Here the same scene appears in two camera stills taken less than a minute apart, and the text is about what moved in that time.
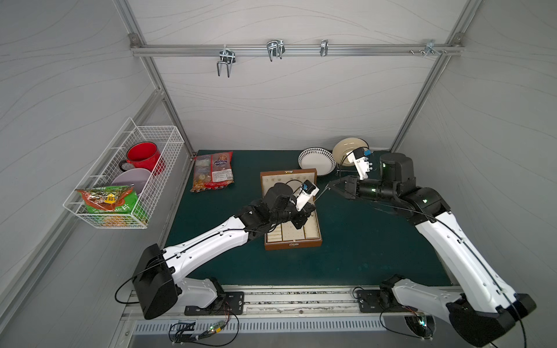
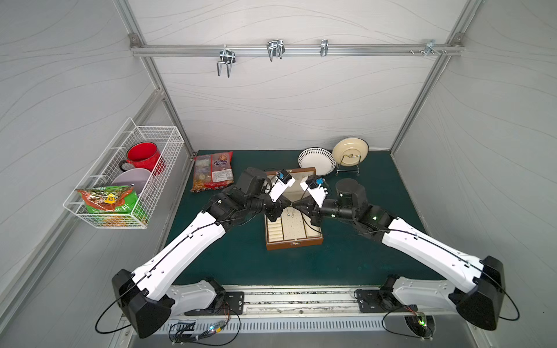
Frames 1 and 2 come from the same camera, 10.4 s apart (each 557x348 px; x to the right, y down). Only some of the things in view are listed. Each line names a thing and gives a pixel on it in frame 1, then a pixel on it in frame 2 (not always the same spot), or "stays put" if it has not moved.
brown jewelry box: (286, 234) stays put
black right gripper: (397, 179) -> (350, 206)
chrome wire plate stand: (338, 169) stays put
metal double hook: (227, 56) stays put
